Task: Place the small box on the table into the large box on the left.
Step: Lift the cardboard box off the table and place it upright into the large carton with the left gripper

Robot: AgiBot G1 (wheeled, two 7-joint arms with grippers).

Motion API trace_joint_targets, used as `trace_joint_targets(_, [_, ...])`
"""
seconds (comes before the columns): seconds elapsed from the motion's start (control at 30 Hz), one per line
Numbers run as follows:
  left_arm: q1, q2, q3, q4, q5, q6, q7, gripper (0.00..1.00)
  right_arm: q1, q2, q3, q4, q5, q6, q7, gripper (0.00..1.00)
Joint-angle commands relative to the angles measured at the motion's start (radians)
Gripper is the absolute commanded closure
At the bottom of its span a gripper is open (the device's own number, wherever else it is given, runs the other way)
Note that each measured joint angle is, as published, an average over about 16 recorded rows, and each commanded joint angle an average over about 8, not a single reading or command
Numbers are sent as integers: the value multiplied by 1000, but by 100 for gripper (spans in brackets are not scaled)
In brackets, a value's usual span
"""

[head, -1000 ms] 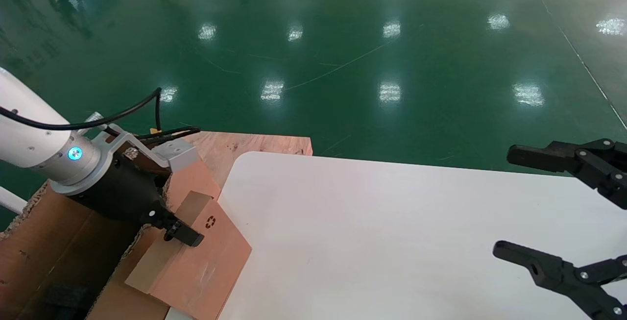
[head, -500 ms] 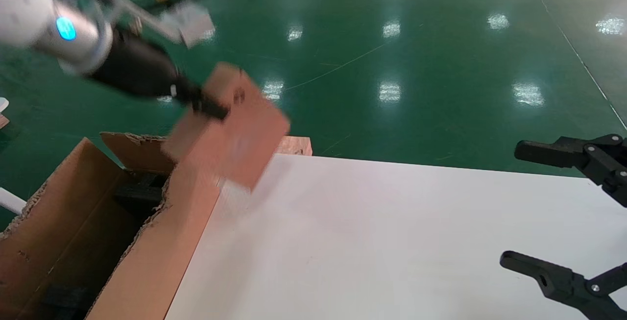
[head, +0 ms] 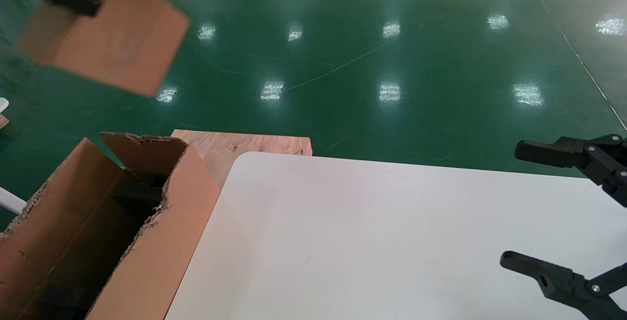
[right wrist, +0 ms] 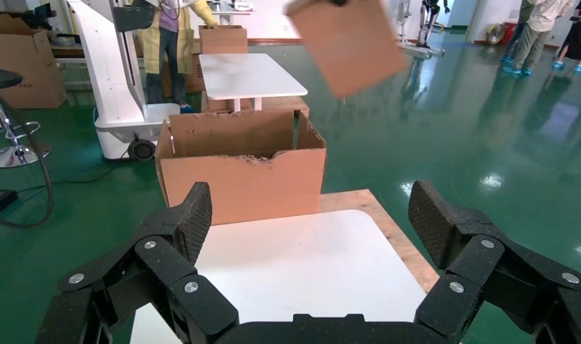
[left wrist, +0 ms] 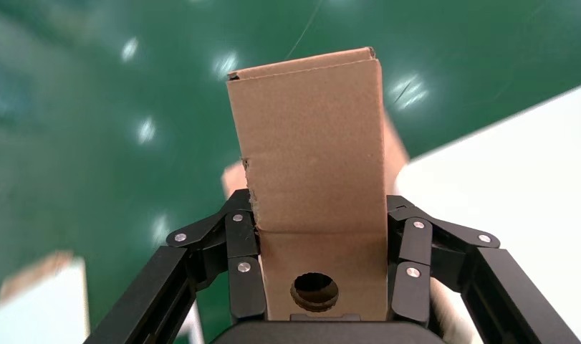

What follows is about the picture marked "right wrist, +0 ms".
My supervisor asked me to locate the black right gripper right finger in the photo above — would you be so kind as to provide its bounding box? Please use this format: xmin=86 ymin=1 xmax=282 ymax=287
xmin=408 ymin=179 xmax=581 ymax=344

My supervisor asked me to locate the large torn cardboard box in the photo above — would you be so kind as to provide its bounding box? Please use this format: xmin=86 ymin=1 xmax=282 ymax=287
xmin=155 ymin=110 xmax=327 ymax=227

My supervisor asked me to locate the flat cardboard box under table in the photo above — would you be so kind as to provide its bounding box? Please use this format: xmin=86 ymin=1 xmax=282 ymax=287
xmin=201 ymin=95 xmax=311 ymax=119

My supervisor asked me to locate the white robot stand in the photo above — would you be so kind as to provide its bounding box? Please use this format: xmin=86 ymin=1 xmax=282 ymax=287
xmin=395 ymin=0 xmax=446 ymax=59

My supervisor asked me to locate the dark humanoid robot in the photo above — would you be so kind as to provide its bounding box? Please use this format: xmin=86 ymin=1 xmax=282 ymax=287
xmin=416 ymin=0 xmax=451 ymax=49

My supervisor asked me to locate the white background table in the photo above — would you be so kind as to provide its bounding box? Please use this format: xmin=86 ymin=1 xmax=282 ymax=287
xmin=198 ymin=53 xmax=309 ymax=113

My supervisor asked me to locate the small cardboard box with hole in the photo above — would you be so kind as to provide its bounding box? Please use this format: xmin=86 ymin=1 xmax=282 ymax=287
xmin=284 ymin=0 xmax=408 ymax=100

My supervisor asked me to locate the black chrome bar stool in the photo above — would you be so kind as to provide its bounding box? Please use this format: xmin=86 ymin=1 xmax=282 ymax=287
xmin=0 ymin=64 xmax=52 ymax=169

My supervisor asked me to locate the big closed cardboard box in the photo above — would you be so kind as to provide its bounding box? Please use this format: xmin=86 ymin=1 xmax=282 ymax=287
xmin=0 ymin=13 xmax=68 ymax=110

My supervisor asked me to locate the white wheeled robot column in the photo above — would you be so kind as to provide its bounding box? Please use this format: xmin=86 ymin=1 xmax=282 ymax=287
xmin=66 ymin=0 xmax=182 ymax=161

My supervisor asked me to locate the open cardboard box behind table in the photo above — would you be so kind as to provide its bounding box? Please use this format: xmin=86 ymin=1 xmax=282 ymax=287
xmin=198 ymin=24 xmax=249 ymax=54

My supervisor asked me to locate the wooden board under table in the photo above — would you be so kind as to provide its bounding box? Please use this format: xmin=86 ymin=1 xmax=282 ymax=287
xmin=318 ymin=188 xmax=441 ymax=294

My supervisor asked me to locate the yellow fan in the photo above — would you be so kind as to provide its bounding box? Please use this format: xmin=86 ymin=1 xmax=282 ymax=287
xmin=486 ymin=22 xmax=508 ymax=46

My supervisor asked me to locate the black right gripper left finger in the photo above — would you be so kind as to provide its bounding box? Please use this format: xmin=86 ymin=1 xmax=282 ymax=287
xmin=34 ymin=182 xmax=239 ymax=344

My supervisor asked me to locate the person in yellow coat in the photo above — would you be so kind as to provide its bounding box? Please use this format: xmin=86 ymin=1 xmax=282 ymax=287
xmin=142 ymin=0 xmax=220 ymax=114

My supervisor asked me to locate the person in black dress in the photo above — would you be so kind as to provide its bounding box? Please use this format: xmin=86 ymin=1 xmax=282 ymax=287
xmin=552 ymin=0 xmax=581 ymax=74

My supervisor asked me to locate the black equipment on box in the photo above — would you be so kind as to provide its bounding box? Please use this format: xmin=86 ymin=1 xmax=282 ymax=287
xmin=0 ymin=4 xmax=57 ymax=30

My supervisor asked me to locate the black power adapter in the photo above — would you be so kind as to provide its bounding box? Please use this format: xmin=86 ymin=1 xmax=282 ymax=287
xmin=0 ymin=188 xmax=19 ymax=216

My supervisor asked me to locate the red bin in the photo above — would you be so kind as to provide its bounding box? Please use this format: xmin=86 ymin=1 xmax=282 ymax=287
xmin=502 ymin=21 xmax=520 ymax=46

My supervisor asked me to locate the person in olive jacket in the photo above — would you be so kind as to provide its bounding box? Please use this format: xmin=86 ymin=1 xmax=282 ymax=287
xmin=500 ymin=0 xmax=537 ymax=65

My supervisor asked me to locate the person in beige shirt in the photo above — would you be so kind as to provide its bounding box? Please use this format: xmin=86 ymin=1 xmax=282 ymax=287
xmin=502 ymin=0 xmax=577 ymax=77

